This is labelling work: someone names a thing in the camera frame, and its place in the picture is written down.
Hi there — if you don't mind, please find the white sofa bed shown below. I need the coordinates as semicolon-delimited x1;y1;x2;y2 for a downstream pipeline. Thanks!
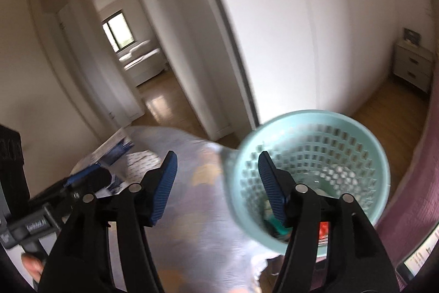
118;40;170;88

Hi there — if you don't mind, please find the white door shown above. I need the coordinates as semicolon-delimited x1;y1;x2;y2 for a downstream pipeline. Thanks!
57;1;145;120

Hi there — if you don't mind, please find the beige nightstand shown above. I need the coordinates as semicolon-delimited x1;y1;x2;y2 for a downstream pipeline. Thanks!
393;41;434;94

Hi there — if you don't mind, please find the teal plastic laundry basket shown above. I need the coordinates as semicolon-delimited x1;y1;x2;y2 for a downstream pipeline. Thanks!
221;110;392;257

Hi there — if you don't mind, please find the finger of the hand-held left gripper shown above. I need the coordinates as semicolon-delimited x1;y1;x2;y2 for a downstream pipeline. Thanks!
62;165;113;199

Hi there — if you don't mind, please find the floral blanket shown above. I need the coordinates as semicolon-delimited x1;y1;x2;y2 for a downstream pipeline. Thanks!
113;126;285;293

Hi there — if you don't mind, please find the person's left hand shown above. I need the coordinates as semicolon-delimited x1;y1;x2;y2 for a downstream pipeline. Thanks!
21;253;45;281

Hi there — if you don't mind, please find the long white blue carton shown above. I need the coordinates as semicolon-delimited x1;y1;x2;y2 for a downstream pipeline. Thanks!
70;128;134;177

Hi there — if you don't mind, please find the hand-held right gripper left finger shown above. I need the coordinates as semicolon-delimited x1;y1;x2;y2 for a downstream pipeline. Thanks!
38;150;178;293

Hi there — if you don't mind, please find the dark framed window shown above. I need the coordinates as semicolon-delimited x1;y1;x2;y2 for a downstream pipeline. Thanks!
102;12;135;51

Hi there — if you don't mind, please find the smartphone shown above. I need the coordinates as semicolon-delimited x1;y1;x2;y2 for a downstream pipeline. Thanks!
396;228;439;283

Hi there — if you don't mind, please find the white wardrobe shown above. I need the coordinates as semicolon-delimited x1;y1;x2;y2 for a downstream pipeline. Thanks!
117;0;436;143

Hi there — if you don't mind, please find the dark picture frame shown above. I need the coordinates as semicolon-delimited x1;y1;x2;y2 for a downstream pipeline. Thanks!
403;28;422;46

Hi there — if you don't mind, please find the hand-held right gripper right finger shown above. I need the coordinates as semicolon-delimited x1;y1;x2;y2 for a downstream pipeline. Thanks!
258;150;400;293

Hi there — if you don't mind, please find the white dotted packet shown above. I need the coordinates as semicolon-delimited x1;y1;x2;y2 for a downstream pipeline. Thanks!
122;149;165;184

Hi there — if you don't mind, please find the pink bed cover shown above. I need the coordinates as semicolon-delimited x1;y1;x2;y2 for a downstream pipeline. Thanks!
377;118;439;266

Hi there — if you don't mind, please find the green plastic piece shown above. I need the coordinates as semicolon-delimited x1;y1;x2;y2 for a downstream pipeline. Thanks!
269;214;292;237

